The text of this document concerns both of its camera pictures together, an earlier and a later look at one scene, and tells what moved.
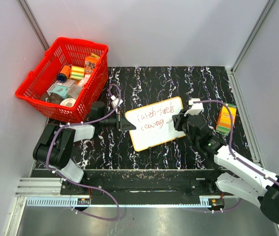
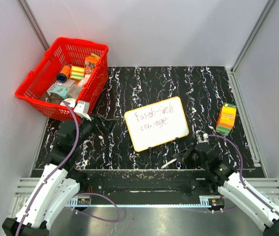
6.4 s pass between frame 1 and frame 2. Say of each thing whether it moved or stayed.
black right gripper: moved
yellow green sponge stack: stayed
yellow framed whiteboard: stayed
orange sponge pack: stayed
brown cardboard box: stayed
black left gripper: moved
